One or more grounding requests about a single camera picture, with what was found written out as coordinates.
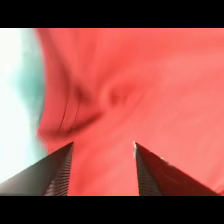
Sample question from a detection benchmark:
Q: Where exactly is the red T-shirt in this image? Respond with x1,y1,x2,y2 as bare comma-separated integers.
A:
34,27,224,197

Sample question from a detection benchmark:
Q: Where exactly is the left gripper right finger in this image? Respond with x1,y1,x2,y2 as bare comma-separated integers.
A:
133,141,221,197

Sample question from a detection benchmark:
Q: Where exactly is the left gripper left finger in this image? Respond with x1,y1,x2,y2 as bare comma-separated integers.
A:
0,141,75,197

